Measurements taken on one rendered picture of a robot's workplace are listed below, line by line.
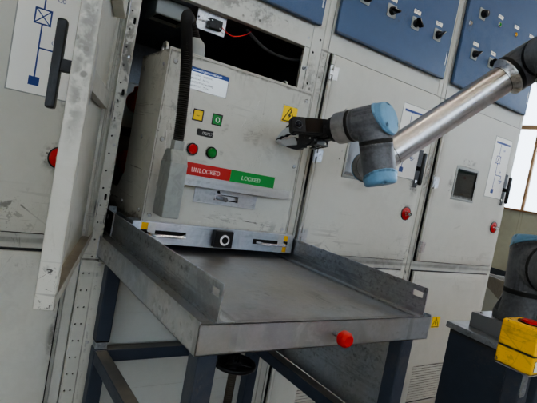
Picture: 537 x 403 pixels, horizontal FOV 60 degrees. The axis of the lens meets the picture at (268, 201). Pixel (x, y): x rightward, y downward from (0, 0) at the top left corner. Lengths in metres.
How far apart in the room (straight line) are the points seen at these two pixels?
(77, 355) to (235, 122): 0.82
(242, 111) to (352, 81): 0.56
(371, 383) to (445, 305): 1.22
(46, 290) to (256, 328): 0.35
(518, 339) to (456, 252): 1.34
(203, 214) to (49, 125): 0.47
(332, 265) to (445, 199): 1.02
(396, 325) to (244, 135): 0.69
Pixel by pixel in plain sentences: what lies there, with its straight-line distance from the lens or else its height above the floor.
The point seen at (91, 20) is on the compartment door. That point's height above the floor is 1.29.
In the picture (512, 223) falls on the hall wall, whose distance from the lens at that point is 9.81.
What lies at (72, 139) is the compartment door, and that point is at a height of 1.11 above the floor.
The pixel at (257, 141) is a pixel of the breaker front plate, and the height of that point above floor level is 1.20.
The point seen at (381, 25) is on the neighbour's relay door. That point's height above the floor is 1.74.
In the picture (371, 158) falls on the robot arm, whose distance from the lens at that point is 1.25.
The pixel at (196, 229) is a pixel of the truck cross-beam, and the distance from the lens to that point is 1.35.
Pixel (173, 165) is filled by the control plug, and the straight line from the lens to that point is 1.18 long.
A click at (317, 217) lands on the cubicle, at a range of 1.75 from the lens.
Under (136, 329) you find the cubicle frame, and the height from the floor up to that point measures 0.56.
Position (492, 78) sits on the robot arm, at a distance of 1.53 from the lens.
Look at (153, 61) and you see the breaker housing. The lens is 1.41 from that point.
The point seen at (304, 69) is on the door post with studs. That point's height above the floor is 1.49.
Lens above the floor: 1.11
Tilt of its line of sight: 4 degrees down
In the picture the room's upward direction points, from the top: 11 degrees clockwise
